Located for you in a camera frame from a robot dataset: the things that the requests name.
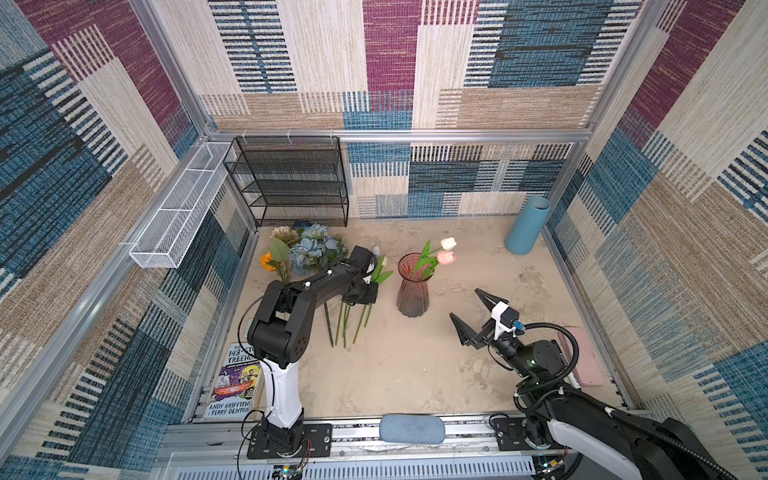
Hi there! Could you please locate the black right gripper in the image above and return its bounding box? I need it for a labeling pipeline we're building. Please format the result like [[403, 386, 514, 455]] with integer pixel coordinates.
[[450, 288, 531, 378]]

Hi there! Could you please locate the dark blue tulip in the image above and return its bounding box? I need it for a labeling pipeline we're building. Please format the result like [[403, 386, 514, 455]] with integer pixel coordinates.
[[341, 302, 351, 349]]

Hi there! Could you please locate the cream tulip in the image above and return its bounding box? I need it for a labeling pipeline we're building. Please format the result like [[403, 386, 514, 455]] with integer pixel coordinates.
[[353, 255, 392, 343]]

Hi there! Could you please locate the red ribbed glass vase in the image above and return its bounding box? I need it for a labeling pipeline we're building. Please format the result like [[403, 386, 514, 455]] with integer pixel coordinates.
[[396, 252, 434, 318]]

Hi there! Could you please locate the pink tulip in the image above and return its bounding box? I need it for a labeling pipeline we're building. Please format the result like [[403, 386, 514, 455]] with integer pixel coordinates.
[[420, 251, 456, 280]]

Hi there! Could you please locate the white tulip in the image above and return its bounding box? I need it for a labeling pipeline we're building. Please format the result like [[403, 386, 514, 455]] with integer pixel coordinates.
[[410, 237, 457, 280]]

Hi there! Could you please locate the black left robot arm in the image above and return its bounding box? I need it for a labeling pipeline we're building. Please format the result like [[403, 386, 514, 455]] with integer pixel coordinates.
[[247, 246, 378, 453]]

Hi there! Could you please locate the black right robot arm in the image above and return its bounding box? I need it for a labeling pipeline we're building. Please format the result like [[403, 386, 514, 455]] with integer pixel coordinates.
[[450, 289, 733, 479]]

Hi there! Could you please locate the teal cylindrical vase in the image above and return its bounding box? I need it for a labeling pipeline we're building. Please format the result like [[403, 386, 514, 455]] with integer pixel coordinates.
[[505, 197, 551, 255]]

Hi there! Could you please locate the blue hydrangea flower bunch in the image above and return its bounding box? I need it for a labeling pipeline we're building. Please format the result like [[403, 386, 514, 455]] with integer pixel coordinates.
[[290, 222, 348, 278]]

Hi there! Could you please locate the pink case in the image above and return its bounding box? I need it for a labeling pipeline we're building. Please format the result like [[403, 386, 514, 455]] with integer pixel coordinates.
[[565, 326, 606, 387]]

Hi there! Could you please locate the blue grey sponge pad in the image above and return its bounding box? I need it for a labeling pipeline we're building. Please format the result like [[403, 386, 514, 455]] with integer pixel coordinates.
[[379, 414, 446, 445]]

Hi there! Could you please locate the colourful paperback book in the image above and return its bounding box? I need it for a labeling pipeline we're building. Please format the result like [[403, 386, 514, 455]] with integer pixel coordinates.
[[203, 342, 262, 422]]

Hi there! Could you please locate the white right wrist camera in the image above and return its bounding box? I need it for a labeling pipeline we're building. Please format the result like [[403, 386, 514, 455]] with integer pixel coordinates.
[[491, 301, 526, 340]]

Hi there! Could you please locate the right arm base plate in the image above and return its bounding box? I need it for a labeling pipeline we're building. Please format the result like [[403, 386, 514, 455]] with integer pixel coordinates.
[[489, 416, 535, 452]]

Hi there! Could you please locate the black wire shelf rack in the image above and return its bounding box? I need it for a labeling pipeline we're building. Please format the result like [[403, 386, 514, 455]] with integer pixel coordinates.
[[223, 136, 350, 227]]

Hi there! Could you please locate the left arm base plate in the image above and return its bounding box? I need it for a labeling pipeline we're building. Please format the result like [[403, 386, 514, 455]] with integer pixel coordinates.
[[246, 423, 333, 460]]

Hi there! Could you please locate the white wire mesh basket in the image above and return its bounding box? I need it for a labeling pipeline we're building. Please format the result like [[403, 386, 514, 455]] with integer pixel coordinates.
[[129, 142, 229, 269]]

